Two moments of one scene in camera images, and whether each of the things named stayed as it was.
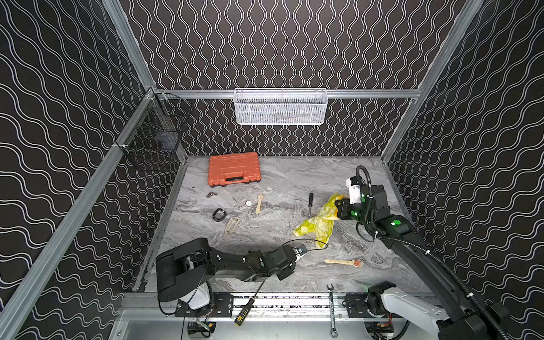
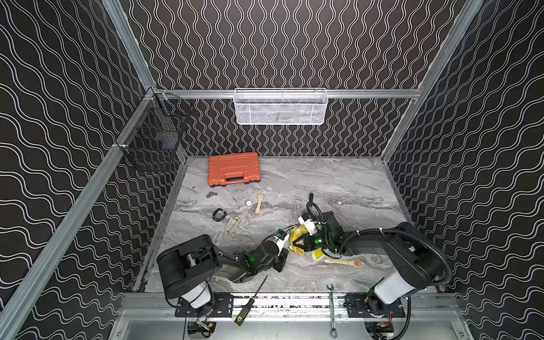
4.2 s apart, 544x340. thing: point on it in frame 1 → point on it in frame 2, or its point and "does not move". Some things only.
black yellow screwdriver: (245, 309) does not move
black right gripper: (343, 205) → (307, 246)
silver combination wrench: (333, 332) does not move
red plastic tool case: (241, 168) does not move
